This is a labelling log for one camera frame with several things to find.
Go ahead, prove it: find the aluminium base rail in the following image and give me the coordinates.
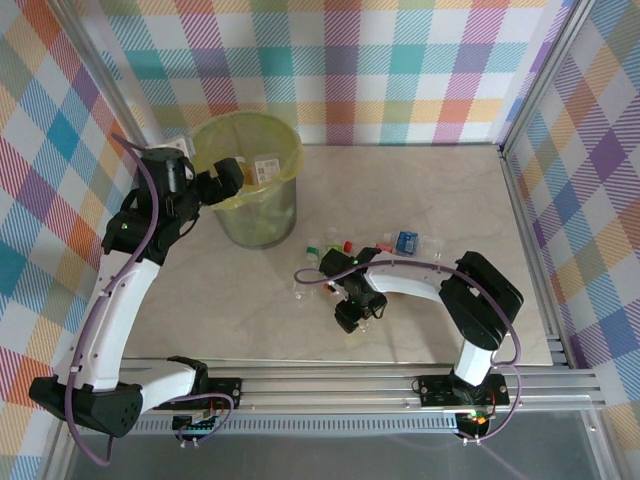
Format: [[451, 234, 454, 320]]
[[119, 355, 604, 417]]

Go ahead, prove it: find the mesh waste bin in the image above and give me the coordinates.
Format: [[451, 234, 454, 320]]
[[191, 112, 306, 250]]

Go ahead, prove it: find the clear bottle green white label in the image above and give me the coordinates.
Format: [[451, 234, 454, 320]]
[[323, 227, 346, 254]]

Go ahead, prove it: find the aluminium side rail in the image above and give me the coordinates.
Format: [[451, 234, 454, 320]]
[[499, 147, 619, 480], [42, 154, 160, 480]]

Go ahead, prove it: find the green controller board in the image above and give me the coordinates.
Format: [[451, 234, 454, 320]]
[[455, 407, 496, 441], [171, 407, 224, 444]]

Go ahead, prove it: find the aluminium frame post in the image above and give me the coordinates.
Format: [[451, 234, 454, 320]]
[[499, 0, 596, 156], [54, 0, 154, 166]]

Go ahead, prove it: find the blue label water bottle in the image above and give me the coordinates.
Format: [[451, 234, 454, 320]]
[[382, 229, 445, 259]]

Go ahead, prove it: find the yellow bin liner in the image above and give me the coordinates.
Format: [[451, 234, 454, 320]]
[[191, 112, 306, 211]]

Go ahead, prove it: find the perforated cable duct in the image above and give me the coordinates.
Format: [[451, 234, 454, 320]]
[[134, 418, 461, 437]]

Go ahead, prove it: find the aluminium back rail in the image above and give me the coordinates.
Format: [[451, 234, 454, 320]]
[[302, 141, 504, 150]]

